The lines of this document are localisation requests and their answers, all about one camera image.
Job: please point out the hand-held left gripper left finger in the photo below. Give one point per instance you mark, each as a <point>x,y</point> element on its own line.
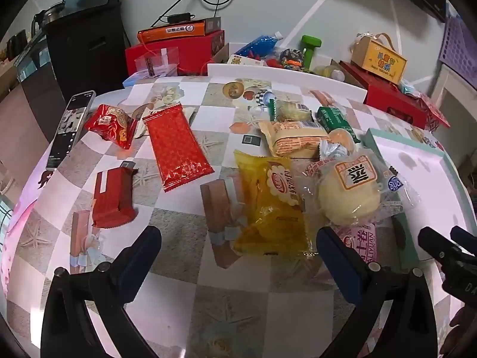
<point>139,257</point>

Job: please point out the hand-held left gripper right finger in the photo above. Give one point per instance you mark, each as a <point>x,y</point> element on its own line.
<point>337,264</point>

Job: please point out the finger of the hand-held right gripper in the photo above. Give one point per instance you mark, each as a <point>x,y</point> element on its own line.
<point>465,240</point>
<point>434,244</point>

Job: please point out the pink snack packet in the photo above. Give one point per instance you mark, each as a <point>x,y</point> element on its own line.
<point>363,238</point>

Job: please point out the red-brown snack packet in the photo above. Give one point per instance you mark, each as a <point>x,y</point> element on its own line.
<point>111,201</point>

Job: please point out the clear pale bun packet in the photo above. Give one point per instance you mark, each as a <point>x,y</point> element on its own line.
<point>346,197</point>

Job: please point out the white tray with teal rim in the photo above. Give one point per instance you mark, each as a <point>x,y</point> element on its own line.
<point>410,171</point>

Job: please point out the yellow bread packet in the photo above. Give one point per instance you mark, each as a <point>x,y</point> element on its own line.
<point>268,212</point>

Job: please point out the grey-green snack packet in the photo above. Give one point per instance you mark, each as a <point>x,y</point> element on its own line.
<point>331,153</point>

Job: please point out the red patterned snack packet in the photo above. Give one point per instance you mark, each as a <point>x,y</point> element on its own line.
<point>175,149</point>

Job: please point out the yellow jelly cup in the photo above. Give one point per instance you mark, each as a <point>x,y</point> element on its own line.
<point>341,138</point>

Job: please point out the pale yellow cake packet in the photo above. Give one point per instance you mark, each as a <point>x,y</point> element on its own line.
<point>294,140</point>

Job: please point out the red round-print snack packet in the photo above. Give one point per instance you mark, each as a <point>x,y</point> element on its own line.
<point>108,125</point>

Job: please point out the dark green snack packet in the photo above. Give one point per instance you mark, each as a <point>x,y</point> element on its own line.
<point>333,117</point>

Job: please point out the green-edged clear cookie packet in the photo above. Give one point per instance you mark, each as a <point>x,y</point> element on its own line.
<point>290,111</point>

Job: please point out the person's right hand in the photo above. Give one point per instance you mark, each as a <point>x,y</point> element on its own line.
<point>464,332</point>

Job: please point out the white small snack packet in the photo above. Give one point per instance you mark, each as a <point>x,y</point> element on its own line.
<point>141,126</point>

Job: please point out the red paper bag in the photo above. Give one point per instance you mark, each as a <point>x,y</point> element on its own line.
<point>434,112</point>

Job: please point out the black smartphone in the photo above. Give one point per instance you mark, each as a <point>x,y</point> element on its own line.
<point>69,130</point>

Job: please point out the white cabinet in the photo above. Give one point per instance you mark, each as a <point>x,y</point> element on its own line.
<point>451,93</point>

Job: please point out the red gift box with cutout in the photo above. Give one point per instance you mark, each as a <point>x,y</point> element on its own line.
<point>391,93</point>

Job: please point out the light blue face mask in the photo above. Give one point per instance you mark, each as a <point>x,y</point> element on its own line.
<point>410,87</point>

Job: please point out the blue and white box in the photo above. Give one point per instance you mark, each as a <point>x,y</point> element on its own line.
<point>138,81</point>

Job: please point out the clear yellowish bottle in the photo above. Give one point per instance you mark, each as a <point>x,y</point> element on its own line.
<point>328,71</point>

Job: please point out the clear plastic box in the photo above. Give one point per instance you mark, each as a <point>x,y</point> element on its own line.
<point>156,63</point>

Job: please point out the purple plastic basket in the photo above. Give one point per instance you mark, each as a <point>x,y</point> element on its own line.
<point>456,41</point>

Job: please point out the black cabinet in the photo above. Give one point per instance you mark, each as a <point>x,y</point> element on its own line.
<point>85,56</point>

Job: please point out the brown cardboard box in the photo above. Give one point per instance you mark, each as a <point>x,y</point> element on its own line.
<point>221,54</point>

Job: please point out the green dumbbell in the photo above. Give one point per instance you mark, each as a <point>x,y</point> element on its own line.
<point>311,44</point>

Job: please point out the white and yellow card box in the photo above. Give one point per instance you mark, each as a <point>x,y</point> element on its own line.
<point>242,60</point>

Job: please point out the orange flat box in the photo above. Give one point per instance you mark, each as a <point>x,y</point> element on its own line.
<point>171,31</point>

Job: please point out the blue bead bottle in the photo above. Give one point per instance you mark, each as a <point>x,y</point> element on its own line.
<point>257,44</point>

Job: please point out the black power adapter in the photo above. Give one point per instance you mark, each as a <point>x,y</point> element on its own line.
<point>179,17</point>

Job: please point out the dark kettle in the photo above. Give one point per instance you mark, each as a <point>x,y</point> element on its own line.
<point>46,16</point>

